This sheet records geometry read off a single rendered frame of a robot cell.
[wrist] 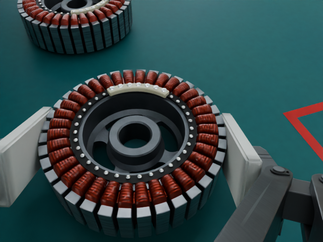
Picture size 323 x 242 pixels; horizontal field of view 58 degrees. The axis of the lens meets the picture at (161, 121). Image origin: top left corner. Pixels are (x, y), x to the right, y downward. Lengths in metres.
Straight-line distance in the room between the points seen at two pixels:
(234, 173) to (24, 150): 0.11
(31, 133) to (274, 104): 0.19
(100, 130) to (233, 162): 0.09
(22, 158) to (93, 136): 0.05
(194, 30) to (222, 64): 0.06
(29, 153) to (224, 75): 0.18
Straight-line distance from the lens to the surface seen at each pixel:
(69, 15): 0.30
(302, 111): 0.27
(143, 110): 0.21
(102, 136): 0.20
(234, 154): 0.16
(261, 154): 0.16
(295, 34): 0.36
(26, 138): 0.17
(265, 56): 0.32
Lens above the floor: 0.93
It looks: 50 degrees down
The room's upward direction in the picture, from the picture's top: 2 degrees clockwise
